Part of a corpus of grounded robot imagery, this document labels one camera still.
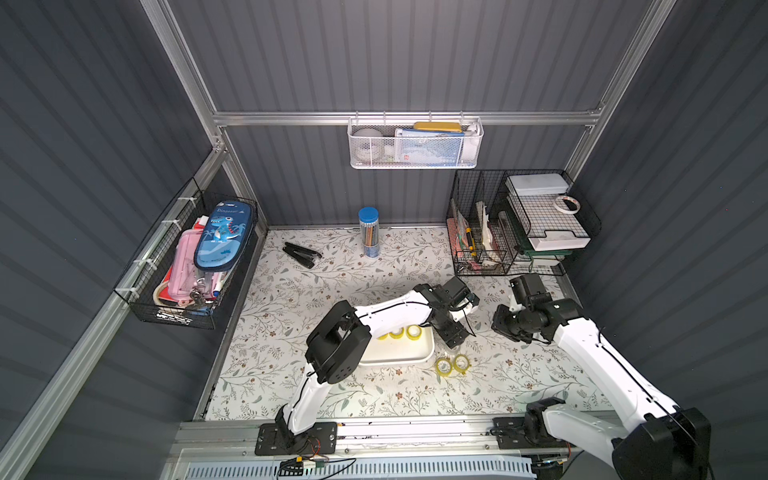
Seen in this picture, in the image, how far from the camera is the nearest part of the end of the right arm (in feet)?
2.07

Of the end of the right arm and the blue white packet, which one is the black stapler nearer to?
the blue white packet

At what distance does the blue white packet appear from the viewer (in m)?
0.86

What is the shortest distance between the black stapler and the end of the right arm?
72cm

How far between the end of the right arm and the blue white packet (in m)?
0.43

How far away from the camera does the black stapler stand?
1.10m
